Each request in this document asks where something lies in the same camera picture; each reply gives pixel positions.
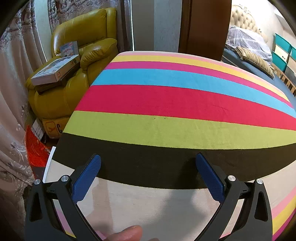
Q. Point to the person's left hand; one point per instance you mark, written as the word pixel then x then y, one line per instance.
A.
pixel 132 233

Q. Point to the beige storage drawer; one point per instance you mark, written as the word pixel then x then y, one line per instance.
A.
pixel 281 53

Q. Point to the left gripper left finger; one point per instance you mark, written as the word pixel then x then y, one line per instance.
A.
pixel 42 221

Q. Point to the flat game box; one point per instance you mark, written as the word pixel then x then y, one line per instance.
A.
pixel 54 71

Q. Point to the lilac striped duvet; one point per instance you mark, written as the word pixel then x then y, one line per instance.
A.
pixel 254 42

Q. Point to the red plastic bag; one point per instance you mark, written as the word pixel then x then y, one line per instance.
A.
pixel 37 152

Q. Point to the small upright picture box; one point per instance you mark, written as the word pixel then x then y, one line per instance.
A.
pixel 69 49

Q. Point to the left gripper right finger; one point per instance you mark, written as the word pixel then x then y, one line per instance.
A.
pixel 254 221

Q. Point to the gold striped pillow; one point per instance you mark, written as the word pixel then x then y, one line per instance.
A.
pixel 255 60

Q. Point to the cardboard box under chair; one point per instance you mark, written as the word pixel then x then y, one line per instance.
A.
pixel 54 128

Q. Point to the beige tufted headboard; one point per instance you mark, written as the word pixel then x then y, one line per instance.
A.
pixel 241 17

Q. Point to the yellow leather armchair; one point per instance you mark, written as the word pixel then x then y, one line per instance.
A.
pixel 95 34

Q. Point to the teal storage bin top-left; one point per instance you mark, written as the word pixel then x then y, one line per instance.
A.
pixel 282 43

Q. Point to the bed with blue sheet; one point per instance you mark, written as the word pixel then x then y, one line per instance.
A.
pixel 232 58

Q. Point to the dark wooden door panel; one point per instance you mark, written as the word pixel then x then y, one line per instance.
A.
pixel 204 27

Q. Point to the teal storage bin top-right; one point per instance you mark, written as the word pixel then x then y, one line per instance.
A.
pixel 293 53

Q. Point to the beige lace curtain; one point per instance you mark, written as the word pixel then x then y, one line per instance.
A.
pixel 32 33

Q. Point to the striped colourful tablecloth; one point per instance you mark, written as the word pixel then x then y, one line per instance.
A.
pixel 148 114

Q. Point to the wooden crib rail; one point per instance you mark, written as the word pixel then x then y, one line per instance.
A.
pixel 284 79

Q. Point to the teal storage bin lower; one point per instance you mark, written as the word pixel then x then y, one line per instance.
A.
pixel 279 62

